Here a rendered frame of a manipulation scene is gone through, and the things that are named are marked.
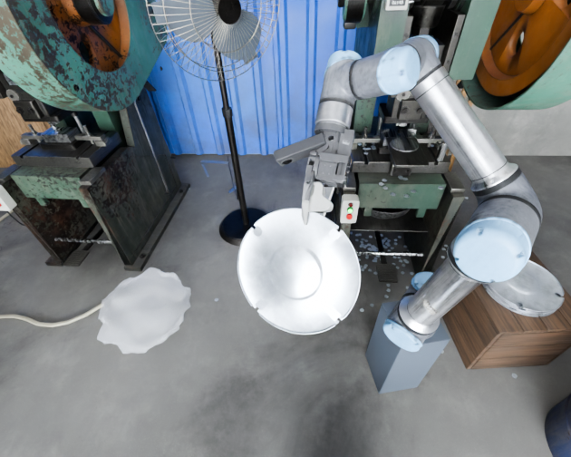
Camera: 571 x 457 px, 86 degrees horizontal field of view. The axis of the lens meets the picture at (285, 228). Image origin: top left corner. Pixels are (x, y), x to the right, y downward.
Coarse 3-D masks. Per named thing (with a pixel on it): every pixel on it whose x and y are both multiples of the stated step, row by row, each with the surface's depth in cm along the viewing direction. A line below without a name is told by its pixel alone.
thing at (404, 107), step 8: (440, 48) 116; (440, 56) 118; (400, 96) 128; (408, 96) 128; (392, 104) 132; (400, 104) 130; (408, 104) 128; (416, 104) 128; (392, 112) 134; (400, 112) 131; (408, 112) 130; (416, 112) 130; (424, 112) 133
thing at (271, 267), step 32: (256, 224) 70; (288, 224) 68; (320, 224) 65; (256, 256) 72; (288, 256) 68; (320, 256) 66; (352, 256) 64; (256, 288) 73; (288, 288) 69; (320, 288) 67; (352, 288) 65; (288, 320) 71; (320, 320) 68
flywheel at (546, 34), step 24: (504, 0) 127; (528, 0) 108; (552, 0) 101; (504, 24) 127; (528, 24) 112; (552, 24) 101; (504, 48) 126; (528, 48) 112; (552, 48) 96; (480, 72) 137; (504, 72) 126; (528, 72) 107; (504, 96) 124
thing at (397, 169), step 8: (392, 144) 139; (400, 144) 139; (408, 144) 138; (416, 144) 138; (392, 152) 135; (400, 152) 134; (408, 152) 134; (416, 152) 134; (392, 160) 132; (400, 160) 130; (408, 160) 129; (416, 160) 129; (424, 160) 129; (392, 168) 142; (400, 168) 142; (408, 168) 141
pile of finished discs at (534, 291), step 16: (528, 272) 133; (544, 272) 133; (496, 288) 128; (512, 288) 127; (528, 288) 126; (544, 288) 127; (560, 288) 126; (512, 304) 122; (528, 304) 122; (544, 304) 122; (560, 304) 121
